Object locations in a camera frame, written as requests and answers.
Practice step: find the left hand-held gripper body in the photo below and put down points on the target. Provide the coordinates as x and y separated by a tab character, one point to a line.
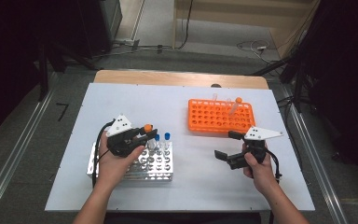
122	124

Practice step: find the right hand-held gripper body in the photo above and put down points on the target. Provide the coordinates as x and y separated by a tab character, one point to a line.
262	133

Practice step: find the dark grey cabinet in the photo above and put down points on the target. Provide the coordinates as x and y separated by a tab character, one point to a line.
105	21

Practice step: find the black curtain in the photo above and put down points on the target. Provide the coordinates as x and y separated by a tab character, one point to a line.
348	77
9	46

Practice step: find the black tripod stand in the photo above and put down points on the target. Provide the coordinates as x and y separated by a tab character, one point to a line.
45	62
296	81

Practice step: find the metal floor rail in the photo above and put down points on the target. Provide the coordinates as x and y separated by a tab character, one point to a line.
15	149
317	161

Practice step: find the white metal tube rack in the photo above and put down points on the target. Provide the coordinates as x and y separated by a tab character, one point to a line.
155	165

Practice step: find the person's right hand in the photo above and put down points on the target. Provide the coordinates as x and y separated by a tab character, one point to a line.
259	175

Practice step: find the orange plastic tube rack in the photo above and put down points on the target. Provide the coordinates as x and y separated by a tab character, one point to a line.
211	118

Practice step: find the clear test tube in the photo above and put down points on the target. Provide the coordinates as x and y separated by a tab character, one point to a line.
228	102
214	97

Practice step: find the blue-capped test tube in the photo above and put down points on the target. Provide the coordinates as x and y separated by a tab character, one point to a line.
157	137
167	136

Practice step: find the person's left hand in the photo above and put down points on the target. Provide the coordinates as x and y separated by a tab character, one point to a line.
115	169

